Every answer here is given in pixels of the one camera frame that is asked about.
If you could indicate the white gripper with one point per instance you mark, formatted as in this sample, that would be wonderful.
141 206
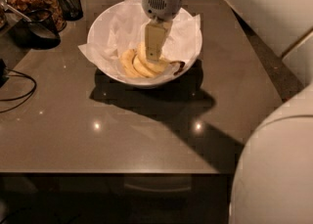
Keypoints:
161 4

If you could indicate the metal spoon handle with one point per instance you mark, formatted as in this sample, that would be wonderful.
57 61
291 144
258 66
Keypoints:
6 6

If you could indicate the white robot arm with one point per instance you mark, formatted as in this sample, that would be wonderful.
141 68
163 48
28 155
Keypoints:
273 182

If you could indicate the yellow banana bunch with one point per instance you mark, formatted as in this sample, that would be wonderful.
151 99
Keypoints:
136 64

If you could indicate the white paper liner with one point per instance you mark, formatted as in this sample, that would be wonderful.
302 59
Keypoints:
124 29

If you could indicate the black mesh cup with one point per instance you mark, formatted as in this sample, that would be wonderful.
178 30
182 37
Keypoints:
39 33

